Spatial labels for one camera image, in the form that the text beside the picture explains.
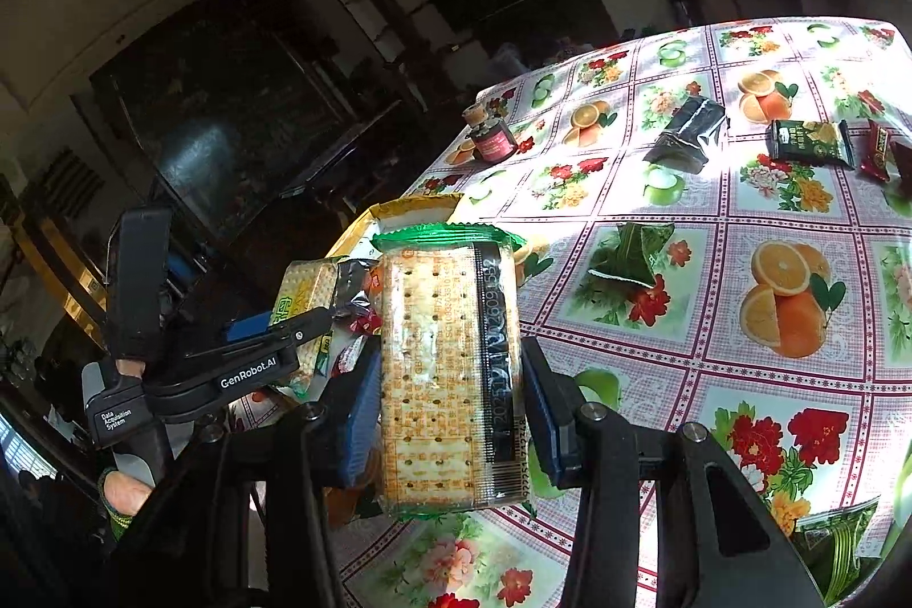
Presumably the small red candy pack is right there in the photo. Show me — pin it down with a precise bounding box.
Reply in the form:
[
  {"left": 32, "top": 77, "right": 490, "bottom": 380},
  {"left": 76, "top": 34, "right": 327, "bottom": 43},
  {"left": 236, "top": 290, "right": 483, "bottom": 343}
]
[{"left": 860, "top": 120, "right": 890, "bottom": 183}]

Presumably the left hand green glove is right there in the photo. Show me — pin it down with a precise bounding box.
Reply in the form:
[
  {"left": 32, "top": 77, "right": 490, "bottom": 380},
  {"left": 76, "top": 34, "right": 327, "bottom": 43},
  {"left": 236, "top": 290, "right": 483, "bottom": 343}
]
[{"left": 97, "top": 469, "right": 152, "bottom": 540}]

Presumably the dark red triangular pack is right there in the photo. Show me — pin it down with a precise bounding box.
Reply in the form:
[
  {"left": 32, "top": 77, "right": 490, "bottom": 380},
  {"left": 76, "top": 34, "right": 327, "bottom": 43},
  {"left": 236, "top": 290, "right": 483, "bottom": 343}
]
[{"left": 889, "top": 137, "right": 912, "bottom": 194}]

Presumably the green leaf snack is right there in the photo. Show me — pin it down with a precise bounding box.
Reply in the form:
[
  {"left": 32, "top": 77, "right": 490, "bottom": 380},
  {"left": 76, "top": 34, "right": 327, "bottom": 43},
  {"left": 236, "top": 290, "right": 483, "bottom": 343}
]
[{"left": 588, "top": 222, "right": 674, "bottom": 288}]

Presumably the dark green snack pack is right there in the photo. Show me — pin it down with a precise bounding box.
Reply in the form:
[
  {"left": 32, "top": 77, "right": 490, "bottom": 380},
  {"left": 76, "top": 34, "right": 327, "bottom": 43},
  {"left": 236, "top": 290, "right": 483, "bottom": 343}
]
[{"left": 765, "top": 120, "right": 855, "bottom": 168}]

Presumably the green-end cracker pack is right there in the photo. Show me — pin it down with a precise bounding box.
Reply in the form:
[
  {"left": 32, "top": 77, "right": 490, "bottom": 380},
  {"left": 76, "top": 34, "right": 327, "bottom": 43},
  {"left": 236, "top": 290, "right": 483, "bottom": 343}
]
[{"left": 371, "top": 224, "right": 528, "bottom": 517}]

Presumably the yellow cardboard tray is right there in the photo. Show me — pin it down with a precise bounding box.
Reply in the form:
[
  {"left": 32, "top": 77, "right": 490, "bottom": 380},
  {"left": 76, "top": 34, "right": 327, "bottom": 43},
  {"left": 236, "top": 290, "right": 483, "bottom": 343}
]
[{"left": 326, "top": 193, "right": 462, "bottom": 259}]

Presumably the orange cracker pack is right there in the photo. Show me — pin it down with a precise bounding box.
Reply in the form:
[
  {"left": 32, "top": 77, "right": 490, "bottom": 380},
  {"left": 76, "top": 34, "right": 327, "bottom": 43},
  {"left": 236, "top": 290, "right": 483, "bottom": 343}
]
[{"left": 363, "top": 266, "right": 384, "bottom": 315}]

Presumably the red white snack pack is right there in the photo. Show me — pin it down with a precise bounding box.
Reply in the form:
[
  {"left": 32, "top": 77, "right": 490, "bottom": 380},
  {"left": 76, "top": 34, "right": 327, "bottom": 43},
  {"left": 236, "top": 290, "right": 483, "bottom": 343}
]
[{"left": 331, "top": 336, "right": 367, "bottom": 377}]

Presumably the black foil snack pack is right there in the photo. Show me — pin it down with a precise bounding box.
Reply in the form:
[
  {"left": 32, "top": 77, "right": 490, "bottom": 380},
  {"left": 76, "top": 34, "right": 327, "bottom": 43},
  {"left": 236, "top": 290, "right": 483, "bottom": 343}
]
[{"left": 645, "top": 96, "right": 728, "bottom": 174}]

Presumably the small pink jar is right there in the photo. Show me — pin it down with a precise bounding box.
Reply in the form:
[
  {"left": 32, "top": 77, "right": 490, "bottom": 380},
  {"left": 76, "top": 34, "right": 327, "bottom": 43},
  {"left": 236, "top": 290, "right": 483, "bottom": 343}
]
[{"left": 462, "top": 103, "right": 518, "bottom": 164}]

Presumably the floral plastic tablecloth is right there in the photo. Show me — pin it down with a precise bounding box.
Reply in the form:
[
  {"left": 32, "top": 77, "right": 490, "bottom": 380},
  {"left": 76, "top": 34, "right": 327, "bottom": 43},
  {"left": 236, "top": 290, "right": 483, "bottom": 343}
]
[{"left": 233, "top": 15, "right": 912, "bottom": 608}]

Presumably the dark silver foil pack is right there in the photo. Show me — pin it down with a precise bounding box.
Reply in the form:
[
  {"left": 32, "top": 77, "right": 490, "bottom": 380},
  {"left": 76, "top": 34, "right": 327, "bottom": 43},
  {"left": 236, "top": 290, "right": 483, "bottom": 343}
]
[{"left": 331, "top": 258, "right": 377, "bottom": 320}]

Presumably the red gold snack pack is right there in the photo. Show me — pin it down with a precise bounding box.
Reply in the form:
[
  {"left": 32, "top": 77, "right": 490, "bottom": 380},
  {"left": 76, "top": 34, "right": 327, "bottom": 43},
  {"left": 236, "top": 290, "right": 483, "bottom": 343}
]
[{"left": 349, "top": 309, "right": 382, "bottom": 335}]

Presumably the green striped snack pack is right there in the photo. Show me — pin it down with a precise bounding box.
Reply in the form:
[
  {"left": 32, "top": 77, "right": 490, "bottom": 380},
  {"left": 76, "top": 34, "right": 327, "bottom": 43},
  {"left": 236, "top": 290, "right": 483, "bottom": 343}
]
[{"left": 790, "top": 499, "right": 880, "bottom": 606}]

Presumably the yellow label cracker pack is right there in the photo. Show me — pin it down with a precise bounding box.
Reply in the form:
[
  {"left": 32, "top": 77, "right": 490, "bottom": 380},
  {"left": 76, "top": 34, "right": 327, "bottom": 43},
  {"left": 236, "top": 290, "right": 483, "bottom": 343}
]
[{"left": 268, "top": 258, "right": 340, "bottom": 400}]

